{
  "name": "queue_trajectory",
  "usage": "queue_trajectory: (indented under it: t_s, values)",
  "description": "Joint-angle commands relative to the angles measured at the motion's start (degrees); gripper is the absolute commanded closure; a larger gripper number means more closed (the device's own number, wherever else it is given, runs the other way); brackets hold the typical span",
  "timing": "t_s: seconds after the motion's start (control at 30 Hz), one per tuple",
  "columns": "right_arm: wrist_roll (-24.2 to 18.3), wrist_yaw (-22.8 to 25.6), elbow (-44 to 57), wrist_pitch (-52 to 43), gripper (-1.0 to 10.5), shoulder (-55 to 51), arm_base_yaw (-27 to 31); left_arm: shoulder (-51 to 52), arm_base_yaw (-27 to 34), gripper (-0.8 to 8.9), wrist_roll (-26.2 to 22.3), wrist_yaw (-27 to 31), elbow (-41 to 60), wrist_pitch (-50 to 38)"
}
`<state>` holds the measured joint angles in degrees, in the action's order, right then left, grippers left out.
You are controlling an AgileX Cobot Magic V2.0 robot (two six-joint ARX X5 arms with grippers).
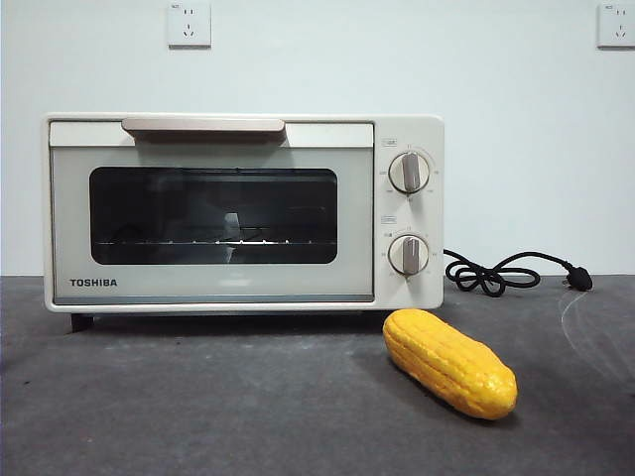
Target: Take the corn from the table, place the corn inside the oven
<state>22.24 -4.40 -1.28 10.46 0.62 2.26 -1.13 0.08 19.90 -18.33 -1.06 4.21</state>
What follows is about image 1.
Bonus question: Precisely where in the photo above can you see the glass oven door with handle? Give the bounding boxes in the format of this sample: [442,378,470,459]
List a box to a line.
[48,116,376,304]

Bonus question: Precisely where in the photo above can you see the yellow corn cob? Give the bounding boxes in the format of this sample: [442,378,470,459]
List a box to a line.
[382,307,519,421]

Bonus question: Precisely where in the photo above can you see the metal wire oven rack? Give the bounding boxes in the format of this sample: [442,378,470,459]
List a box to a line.
[93,239,333,248]

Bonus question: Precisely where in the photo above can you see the cream Toshiba toaster oven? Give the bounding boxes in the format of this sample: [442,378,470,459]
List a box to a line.
[42,111,445,333]

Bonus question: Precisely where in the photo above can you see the black power cable with plug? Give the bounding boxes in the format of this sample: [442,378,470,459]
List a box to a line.
[443,248,594,298]

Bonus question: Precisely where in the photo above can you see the cream oven control knob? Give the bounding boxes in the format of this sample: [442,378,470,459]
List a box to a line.
[388,152,432,195]
[388,234,431,277]

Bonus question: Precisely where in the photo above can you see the white wall socket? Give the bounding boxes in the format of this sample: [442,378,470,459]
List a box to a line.
[167,2,212,50]
[596,2,635,50]

